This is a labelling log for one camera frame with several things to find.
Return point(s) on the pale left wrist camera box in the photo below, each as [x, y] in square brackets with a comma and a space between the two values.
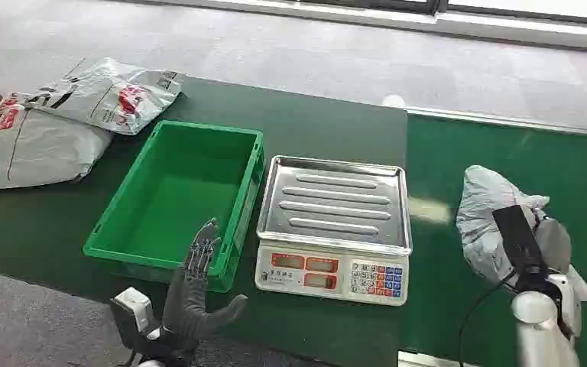
[132, 310]

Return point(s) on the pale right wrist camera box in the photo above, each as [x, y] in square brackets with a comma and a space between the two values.
[571, 301]

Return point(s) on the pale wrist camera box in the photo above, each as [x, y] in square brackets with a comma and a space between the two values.
[132, 310]
[571, 301]

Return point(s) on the green conveyor belt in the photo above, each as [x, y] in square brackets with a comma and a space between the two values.
[577, 182]

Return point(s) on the green plastic crate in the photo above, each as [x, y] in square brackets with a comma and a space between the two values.
[177, 197]

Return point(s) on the grey plastic parcel bag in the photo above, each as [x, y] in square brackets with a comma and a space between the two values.
[483, 223]

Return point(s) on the white electronic scale steel tray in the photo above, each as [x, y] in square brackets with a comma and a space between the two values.
[334, 223]

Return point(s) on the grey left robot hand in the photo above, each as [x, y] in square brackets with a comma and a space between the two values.
[187, 309]

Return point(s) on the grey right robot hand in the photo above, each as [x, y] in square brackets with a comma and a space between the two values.
[519, 238]

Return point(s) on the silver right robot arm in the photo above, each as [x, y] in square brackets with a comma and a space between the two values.
[541, 329]

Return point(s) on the white parcel bag red print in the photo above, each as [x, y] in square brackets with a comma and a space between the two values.
[106, 93]

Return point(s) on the large white parcel bag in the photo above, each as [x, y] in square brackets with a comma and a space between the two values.
[30, 147]

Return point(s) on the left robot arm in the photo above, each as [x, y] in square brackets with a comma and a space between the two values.
[164, 354]

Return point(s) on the metal conveyor side rail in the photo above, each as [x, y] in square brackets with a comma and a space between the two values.
[516, 120]

